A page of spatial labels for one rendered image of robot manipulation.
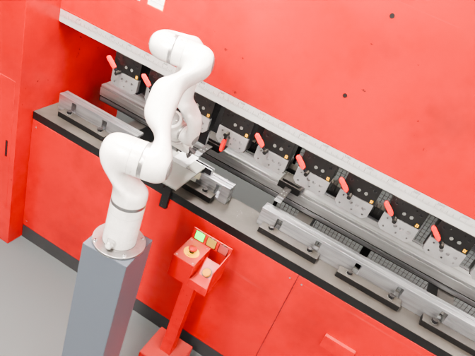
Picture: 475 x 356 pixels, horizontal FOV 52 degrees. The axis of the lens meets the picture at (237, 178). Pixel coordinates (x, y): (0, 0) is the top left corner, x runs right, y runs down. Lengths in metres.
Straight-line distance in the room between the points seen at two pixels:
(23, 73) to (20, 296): 1.18
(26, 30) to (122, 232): 1.16
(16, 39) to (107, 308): 1.31
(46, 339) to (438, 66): 2.19
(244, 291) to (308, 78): 1.06
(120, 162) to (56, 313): 1.46
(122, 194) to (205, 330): 1.27
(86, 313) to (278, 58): 1.24
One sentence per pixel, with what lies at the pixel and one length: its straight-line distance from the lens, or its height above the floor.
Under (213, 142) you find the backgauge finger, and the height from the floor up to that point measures 1.02.
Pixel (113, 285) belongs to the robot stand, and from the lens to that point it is 1.82.
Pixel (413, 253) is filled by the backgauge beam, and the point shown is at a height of 0.98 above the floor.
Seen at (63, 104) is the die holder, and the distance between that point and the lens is 2.74.
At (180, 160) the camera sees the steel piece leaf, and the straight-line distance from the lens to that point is 2.29.
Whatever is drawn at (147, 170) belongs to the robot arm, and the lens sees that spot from 1.53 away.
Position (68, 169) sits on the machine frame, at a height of 0.66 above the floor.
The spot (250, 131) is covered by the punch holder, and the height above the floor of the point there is 1.29.
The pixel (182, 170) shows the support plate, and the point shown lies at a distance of 2.26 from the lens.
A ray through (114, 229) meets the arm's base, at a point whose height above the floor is 1.10.
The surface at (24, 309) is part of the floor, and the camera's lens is 2.87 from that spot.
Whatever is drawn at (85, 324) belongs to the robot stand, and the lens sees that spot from 2.04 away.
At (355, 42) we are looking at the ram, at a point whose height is 1.82.
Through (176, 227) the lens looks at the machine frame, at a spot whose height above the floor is 0.70.
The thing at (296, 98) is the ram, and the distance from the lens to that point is 2.01.
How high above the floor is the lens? 2.22
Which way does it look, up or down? 32 degrees down
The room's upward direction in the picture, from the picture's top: 21 degrees clockwise
